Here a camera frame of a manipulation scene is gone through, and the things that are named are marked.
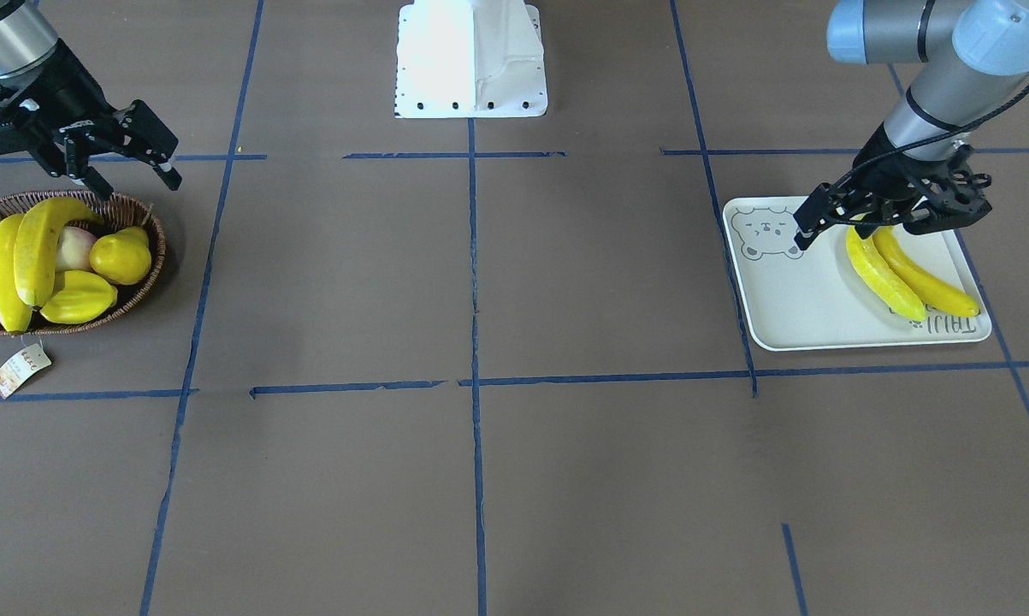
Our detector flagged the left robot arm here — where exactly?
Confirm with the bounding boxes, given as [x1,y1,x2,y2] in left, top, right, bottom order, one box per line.
[795,1,1029,250]

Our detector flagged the white paper price tag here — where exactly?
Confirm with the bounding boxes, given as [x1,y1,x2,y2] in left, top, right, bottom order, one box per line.
[0,341,52,400]

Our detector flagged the pale peach fruit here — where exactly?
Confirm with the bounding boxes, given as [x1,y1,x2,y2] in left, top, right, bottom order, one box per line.
[54,226,98,271]

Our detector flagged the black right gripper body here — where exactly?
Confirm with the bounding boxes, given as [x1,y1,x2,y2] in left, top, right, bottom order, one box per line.
[1,40,139,172]

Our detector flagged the yellow lemon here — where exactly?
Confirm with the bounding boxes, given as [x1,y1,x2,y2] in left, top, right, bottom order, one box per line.
[88,226,153,286]

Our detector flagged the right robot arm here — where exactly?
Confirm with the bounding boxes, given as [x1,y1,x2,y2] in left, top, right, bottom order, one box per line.
[0,1,182,200]

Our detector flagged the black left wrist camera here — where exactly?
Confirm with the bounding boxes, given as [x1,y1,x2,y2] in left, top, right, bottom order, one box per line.
[901,144,992,235]

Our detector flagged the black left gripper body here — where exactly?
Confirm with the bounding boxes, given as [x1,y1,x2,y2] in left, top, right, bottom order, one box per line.
[848,126,948,226]

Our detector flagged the yellow star fruit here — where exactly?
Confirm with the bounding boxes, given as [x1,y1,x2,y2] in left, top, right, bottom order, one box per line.
[39,270,118,326]

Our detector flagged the black camera cable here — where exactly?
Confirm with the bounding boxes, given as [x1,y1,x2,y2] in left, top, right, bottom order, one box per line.
[822,51,1029,215]

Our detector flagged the brown wicker basket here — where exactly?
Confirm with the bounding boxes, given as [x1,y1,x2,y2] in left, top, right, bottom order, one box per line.
[0,190,169,335]

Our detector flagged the yellow banana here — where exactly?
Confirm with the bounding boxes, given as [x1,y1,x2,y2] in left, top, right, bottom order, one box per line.
[0,213,33,335]
[845,228,927,321]
[872,228,982,318]
[13,196,103,309]

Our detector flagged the cream bear tray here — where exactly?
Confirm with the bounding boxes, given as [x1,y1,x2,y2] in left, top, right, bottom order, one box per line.
[722,196,994,352]

